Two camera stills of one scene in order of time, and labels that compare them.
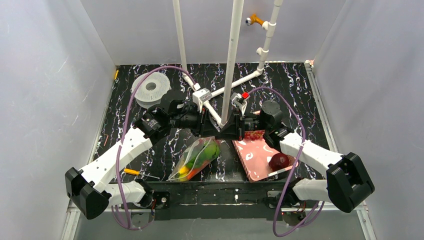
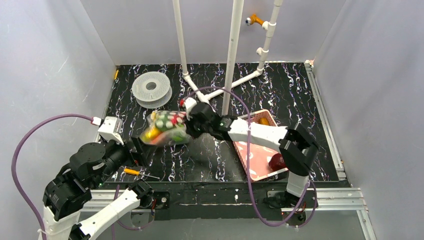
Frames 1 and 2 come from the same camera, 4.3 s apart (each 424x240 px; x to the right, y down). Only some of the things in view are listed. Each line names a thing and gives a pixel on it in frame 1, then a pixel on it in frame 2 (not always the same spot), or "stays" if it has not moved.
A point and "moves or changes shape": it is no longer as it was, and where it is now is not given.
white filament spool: (152, 90) stays
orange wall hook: (252, 19) stays
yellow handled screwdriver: (137, 172) stays
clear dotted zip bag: (193, 158) moves or changes shape
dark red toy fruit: (278, 161) stays
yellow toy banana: (183, 170) moves or changes shape
